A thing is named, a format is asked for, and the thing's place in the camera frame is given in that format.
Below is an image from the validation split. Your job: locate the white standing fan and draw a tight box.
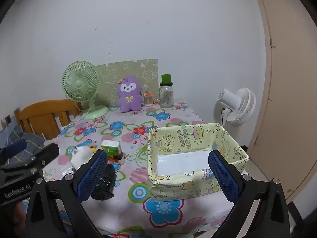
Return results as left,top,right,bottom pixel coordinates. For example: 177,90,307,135
217,87,257,129

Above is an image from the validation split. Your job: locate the glass jar with green lid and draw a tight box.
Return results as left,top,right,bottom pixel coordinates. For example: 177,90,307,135
159,74,174,108

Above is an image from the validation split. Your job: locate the green desk fan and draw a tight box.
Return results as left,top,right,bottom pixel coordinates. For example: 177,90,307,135
61,61,109,120

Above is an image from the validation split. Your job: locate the green patterned cardboard sheet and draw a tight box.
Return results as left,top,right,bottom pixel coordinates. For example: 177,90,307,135
95,59,159,107

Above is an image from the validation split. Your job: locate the wooden chair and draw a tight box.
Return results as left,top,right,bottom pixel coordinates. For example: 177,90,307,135
13,99,82,140

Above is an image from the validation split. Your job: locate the beige door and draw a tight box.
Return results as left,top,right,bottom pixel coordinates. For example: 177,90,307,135
249,0,317,204

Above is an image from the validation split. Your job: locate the green tissue pack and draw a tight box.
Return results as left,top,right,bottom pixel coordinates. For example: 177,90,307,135
100,139,123,157

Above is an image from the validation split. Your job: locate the white fan power cable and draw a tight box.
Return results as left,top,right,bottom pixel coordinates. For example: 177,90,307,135
59,102,91,131

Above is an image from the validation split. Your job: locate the yellow cartoon-print box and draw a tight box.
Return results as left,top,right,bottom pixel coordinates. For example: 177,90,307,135
147,123,249,202

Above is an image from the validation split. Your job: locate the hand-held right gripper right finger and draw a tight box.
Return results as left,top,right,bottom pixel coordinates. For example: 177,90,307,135
207,150,291,238

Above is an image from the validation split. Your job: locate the black shiny bundle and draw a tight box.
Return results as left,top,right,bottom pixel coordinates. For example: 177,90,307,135
90,164,117,201

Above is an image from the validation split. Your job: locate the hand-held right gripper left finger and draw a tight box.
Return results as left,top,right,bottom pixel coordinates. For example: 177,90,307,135
25,149,109,238

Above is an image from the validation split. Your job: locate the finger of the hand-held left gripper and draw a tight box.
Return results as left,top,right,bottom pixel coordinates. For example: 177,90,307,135
15,142,60,176
0,139,28,165

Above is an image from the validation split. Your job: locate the grey plaid blanket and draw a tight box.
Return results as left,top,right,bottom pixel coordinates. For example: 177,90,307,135
0,125,46,165

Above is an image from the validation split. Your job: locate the purple plush toy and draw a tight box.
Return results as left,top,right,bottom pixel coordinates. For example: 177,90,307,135
117,77,144,113

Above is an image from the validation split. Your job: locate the white yellow black packet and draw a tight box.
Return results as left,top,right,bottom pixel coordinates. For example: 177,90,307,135
106,152,125,165

